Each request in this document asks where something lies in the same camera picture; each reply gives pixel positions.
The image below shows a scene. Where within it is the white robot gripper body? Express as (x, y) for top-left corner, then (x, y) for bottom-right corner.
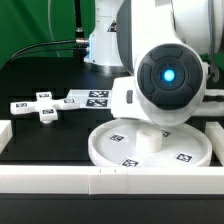
(111, 77), (224, 122)

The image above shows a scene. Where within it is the white round table top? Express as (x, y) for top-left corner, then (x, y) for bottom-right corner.
(88, 119), (212, 168)

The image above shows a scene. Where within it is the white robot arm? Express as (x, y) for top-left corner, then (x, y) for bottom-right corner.
(85, 0), (224, 126)

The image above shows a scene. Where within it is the white marker sheet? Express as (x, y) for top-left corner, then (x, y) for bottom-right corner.
(67, 89), (112, 109)

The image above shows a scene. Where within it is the white cross-shaped table base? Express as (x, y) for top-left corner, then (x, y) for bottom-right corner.
(10, 92), (80, 124)

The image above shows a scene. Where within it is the black vertical pole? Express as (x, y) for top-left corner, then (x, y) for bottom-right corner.
(74, 0), (84, 63)

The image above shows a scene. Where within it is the white right fence block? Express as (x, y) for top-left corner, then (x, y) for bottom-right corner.
(205, 122), (224, 167)

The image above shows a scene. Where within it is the white fence block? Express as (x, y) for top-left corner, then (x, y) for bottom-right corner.
(205, 122), (224, 167)
(0, 120), (13, 154)

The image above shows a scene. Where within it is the white left fence block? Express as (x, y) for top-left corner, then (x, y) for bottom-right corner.
(0, 120), (13, 154)

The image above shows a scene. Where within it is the black cable upper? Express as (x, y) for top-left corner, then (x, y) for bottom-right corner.
(6, 39), (90, 64)

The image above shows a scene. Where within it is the black cable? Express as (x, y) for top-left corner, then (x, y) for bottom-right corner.
(13, 47), (88, 59)
(6, 39), (90, 64)

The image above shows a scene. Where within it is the black cable lower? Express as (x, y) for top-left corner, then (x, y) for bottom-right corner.
(13, 47), (88, 59)

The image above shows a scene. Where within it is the white front fence rail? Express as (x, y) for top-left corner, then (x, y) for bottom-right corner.
(0, 165), (224, 195)

